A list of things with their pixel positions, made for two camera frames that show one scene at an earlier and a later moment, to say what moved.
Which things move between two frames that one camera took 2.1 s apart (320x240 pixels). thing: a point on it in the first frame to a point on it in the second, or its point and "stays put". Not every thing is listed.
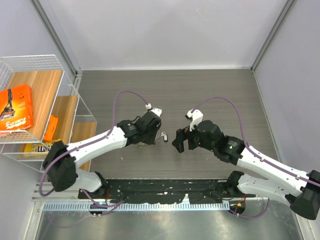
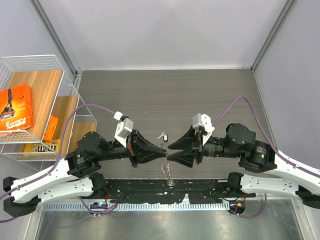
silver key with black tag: (165, 136) stays put
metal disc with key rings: (142, 145) to (165, 169)
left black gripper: (151, 141) to (135, 141)
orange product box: (16, 110) stays put
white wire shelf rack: (39, 105) stays put
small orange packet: (51, 127) stays put
